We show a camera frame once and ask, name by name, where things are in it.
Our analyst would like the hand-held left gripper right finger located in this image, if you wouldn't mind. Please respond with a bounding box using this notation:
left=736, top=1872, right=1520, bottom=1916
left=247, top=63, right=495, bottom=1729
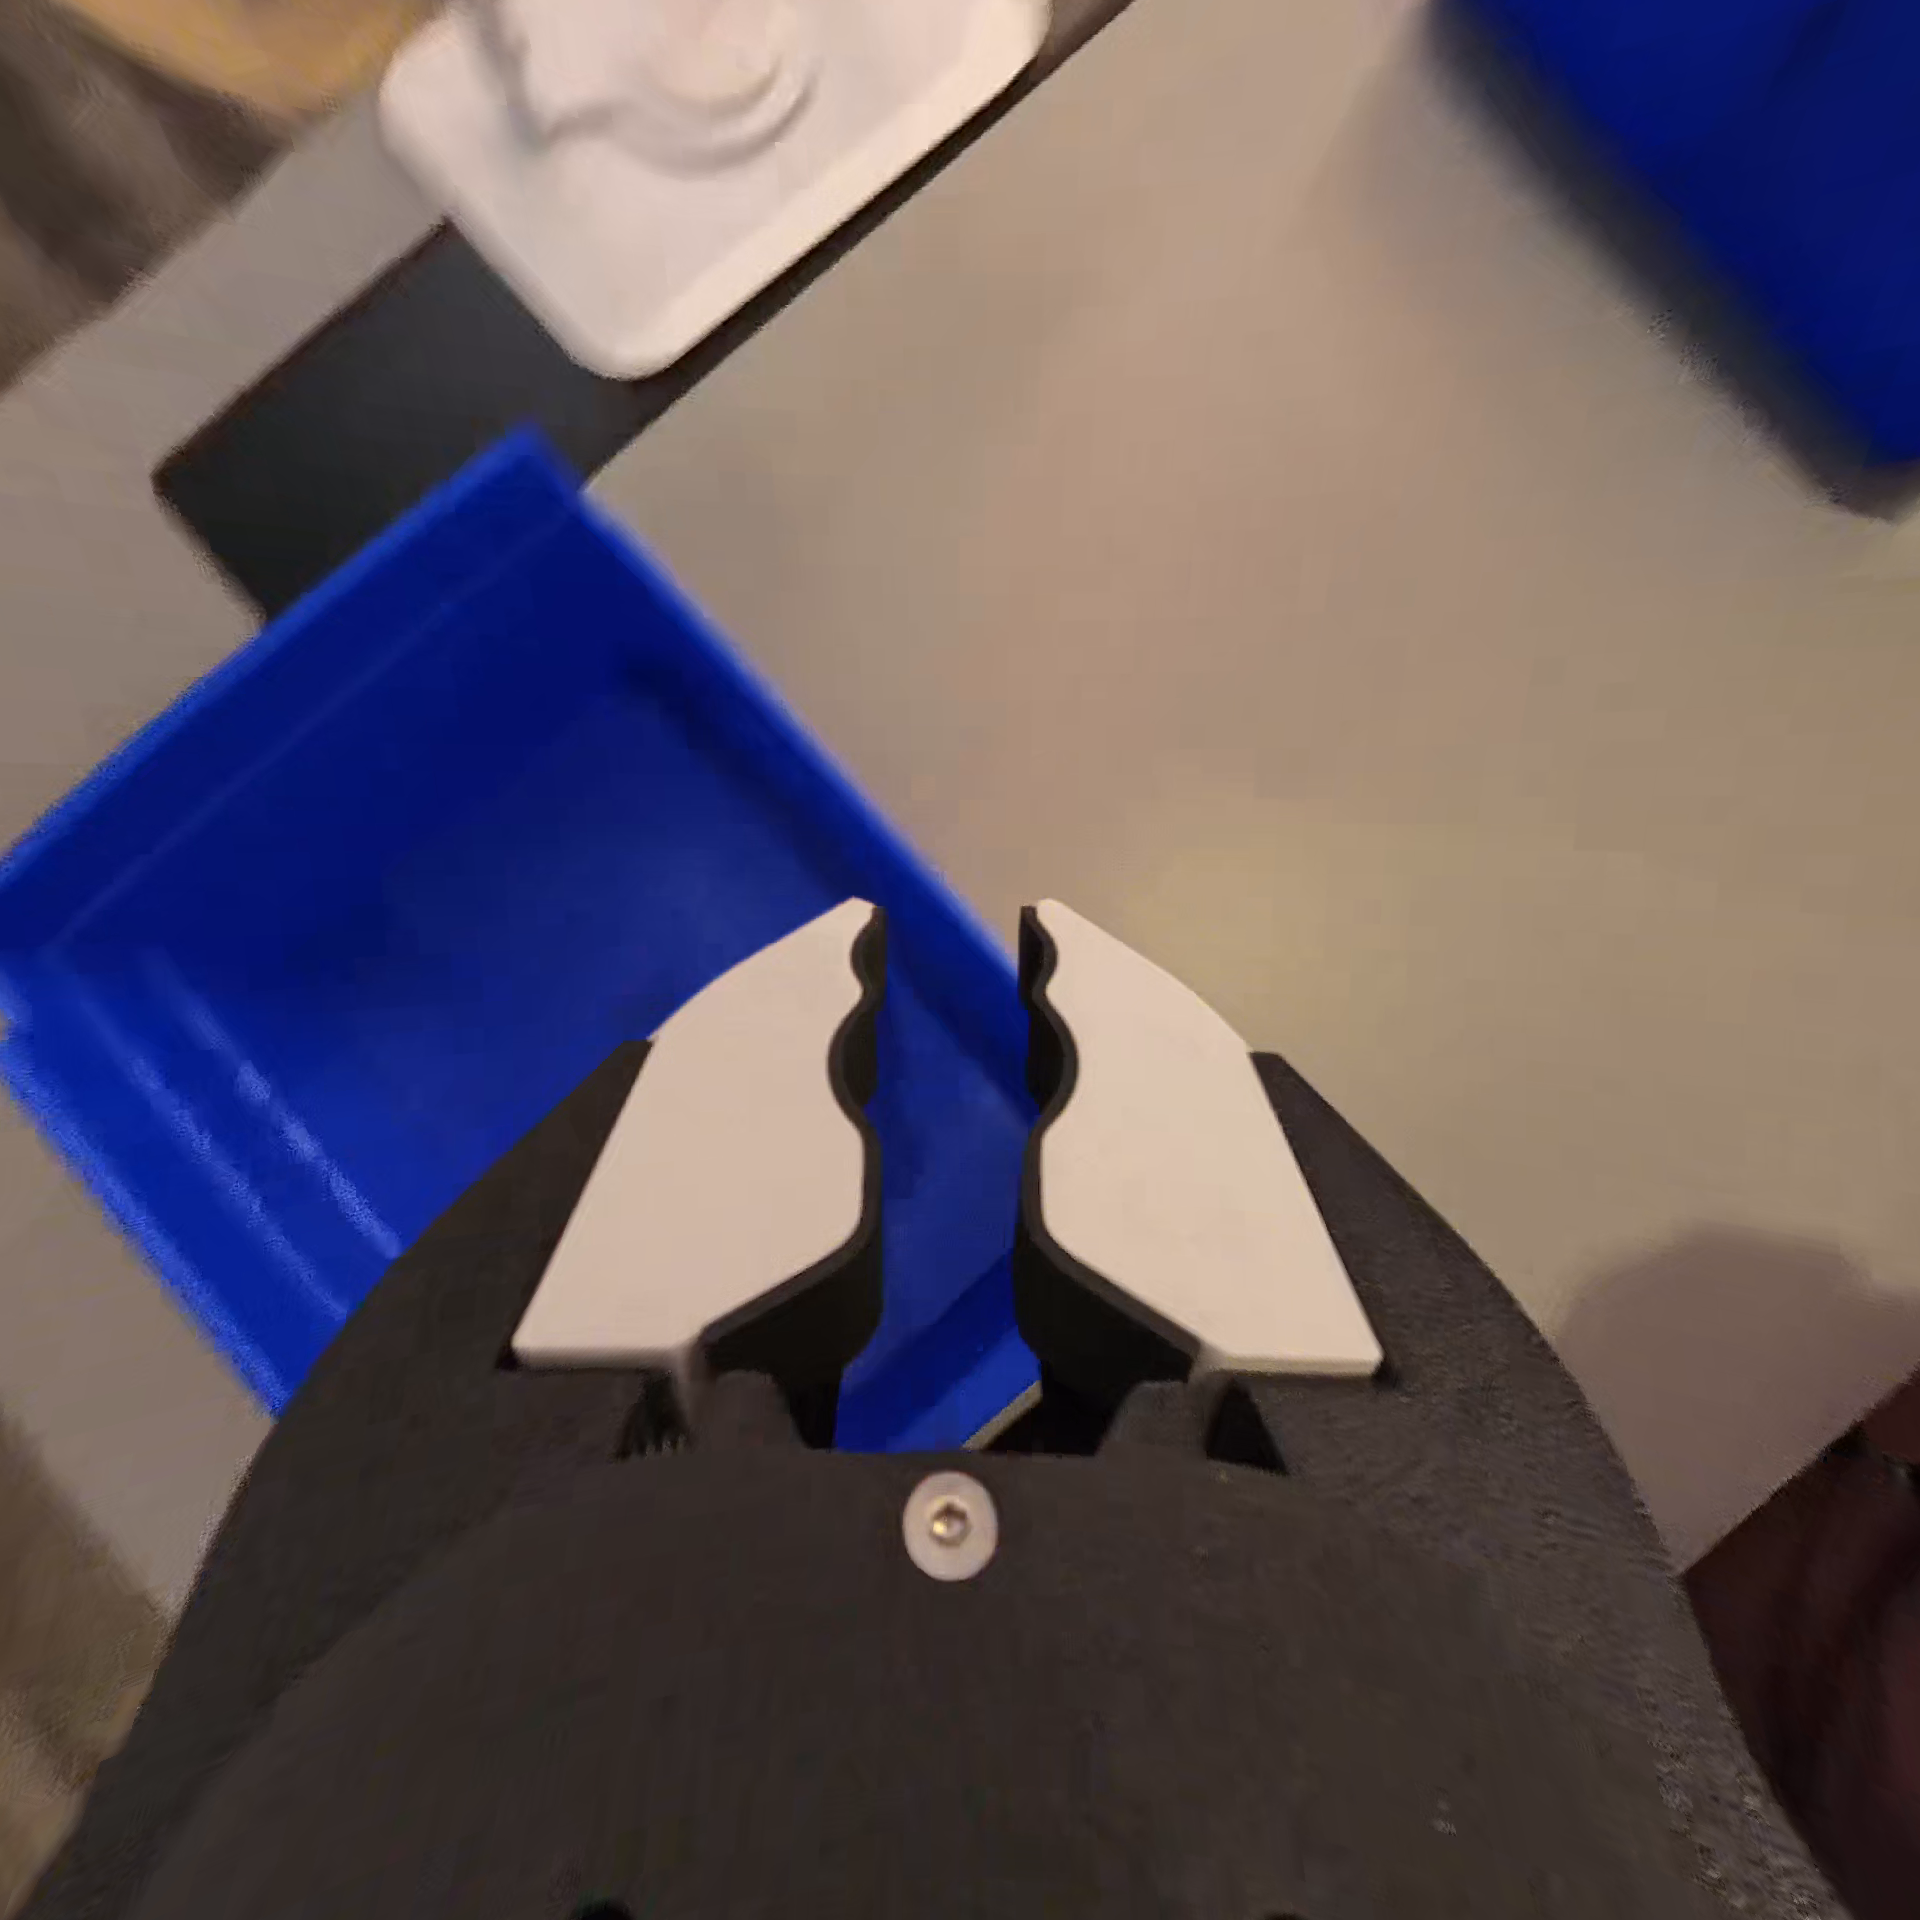
left=1015, top=897, right=1385, bottom=1454

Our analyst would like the blue divided parts bin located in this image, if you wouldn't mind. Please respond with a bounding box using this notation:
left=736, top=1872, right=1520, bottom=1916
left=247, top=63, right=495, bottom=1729
left=1430, top=0, right=1920, bottom=519

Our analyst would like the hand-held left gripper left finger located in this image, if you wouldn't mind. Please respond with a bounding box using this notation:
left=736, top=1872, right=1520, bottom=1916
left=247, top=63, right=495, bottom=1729
left=509, top=897, right=888, bottom=1452

